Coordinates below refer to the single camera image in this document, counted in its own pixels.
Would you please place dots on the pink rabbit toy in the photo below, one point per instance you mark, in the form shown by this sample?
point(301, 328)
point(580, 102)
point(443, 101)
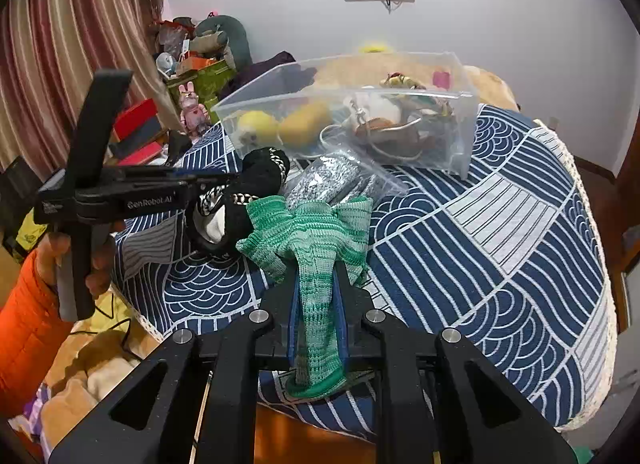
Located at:
point(192, 109)

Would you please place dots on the white plush toy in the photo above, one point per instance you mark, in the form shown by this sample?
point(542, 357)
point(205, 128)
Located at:
point(375, 106)

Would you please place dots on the pink small item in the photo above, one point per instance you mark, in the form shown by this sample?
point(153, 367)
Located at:
point(442, 80)

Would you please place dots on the blue white patterned tablecloth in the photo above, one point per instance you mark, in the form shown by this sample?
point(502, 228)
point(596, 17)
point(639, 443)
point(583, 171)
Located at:
point(500, 244)

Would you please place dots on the beige plush blanket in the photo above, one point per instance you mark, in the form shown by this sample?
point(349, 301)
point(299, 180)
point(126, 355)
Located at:
point(85, 384)

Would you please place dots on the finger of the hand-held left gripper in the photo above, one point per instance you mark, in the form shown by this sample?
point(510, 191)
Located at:
point(207, 192)
point(210, 175)

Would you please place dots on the person's left hand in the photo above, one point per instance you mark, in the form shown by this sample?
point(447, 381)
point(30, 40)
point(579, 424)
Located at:
point(104, 259)

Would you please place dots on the green knitted sock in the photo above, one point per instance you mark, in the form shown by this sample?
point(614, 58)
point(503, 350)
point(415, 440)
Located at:
point(310, 244)

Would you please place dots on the brown plush toy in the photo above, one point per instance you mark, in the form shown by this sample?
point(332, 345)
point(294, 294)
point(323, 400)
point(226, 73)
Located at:
point(395, 136)

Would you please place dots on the clear plastic storage box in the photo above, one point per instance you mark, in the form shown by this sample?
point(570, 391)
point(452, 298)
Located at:
point(450, 144)

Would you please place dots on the person's left forearm orange sleeve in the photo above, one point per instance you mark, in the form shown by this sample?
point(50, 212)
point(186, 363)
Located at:
point(30, 324)

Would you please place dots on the grey sock in plastic bag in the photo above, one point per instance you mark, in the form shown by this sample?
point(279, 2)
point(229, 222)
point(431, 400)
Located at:
point(385, 184)

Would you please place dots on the black box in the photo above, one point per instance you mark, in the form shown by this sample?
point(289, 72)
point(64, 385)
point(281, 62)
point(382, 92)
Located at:
point(15, 209)

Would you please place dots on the striped pink curtain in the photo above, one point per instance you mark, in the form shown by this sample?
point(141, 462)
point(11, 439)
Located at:
point(60, 44)

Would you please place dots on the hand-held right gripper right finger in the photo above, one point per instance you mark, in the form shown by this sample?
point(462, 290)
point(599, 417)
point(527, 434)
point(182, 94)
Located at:
point(342, 319)

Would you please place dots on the yellow fluffy toy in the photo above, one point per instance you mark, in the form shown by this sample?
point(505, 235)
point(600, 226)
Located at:
point(375, 48)

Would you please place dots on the round yellow plush toy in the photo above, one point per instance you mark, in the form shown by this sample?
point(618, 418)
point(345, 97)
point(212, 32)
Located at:
point(257, 126)

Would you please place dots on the red box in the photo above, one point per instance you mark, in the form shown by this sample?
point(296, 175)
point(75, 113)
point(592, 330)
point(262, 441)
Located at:
point(135, 116)
point(142, 153)

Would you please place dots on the oval yellow plush toy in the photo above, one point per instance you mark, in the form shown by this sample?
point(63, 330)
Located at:
point(305, 121)

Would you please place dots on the beige fluffy cushion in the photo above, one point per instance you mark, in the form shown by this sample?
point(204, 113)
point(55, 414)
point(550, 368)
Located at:
point(492, 86)

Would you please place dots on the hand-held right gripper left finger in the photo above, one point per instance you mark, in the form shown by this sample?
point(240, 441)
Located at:
point(294, 316)

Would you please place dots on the dark purple cloth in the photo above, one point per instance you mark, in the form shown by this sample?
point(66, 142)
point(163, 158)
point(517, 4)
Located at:
point(265, 69)

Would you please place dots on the black sock with white pattern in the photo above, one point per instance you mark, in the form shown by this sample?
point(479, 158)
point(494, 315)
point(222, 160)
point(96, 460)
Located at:
point(260, 179)

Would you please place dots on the grey glitter sock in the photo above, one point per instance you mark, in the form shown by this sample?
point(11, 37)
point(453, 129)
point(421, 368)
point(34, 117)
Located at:
point(325, 179)

